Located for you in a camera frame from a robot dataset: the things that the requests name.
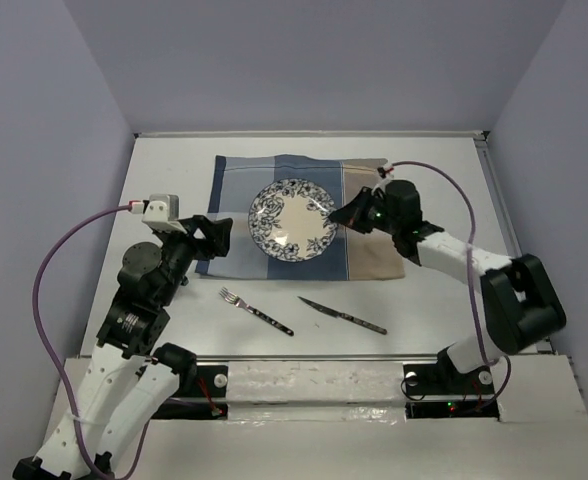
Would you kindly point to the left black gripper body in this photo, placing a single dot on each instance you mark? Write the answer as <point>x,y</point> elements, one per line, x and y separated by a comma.
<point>181,250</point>

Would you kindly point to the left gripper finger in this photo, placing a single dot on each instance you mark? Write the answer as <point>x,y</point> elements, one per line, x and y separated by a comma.
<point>218,234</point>
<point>199,227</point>

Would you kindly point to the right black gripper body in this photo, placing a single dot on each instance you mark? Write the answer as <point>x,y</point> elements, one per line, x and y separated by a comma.
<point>371,210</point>

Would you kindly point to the silver fork patterned handle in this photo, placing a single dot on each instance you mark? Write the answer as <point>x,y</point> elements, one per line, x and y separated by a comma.
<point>238,302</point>

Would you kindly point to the blue floral ceramic plate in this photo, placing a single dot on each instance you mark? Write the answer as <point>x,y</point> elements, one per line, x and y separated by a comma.
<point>289,220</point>

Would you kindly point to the steak knife patterned handle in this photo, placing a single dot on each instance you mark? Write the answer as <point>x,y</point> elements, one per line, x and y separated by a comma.
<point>344,316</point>

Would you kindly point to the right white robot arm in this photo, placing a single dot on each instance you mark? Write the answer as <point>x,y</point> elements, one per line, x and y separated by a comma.
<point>513,301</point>

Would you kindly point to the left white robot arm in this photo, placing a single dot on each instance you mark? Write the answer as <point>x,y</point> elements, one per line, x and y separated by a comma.
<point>129,377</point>

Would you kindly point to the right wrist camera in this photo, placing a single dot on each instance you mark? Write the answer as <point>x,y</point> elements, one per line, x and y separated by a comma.
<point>386,176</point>

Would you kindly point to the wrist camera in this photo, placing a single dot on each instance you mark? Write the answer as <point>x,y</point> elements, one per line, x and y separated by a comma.
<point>159,212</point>
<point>386,176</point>

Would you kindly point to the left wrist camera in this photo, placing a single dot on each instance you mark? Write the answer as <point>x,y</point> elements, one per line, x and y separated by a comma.
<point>159,212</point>

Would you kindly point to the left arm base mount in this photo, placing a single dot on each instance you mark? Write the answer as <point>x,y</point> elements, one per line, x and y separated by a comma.
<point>201,398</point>

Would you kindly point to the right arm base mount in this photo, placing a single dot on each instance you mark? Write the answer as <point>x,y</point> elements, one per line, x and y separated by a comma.
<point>428,396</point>

